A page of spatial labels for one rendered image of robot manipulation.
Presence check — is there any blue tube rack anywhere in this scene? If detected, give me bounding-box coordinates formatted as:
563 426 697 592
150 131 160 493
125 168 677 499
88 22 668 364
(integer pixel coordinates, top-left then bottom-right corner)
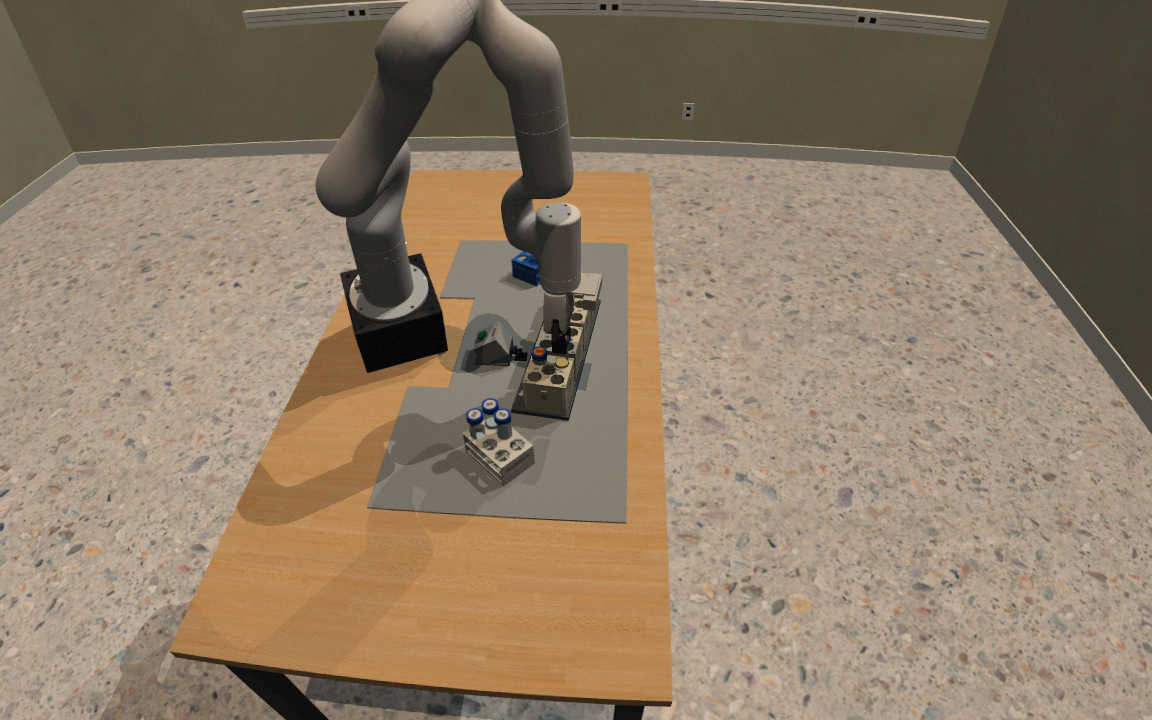
511 251 540 286

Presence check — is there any beige tube rack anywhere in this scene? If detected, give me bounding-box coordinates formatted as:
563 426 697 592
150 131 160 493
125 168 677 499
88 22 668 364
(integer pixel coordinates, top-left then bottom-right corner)
464 419 535 486

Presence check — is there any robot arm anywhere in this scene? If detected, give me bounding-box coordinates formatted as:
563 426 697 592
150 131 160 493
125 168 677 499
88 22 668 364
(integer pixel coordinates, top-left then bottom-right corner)
316 0 602 323

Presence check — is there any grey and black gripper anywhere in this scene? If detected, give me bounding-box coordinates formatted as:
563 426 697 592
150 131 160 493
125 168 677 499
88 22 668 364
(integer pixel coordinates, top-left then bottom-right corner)
541 287 575 355

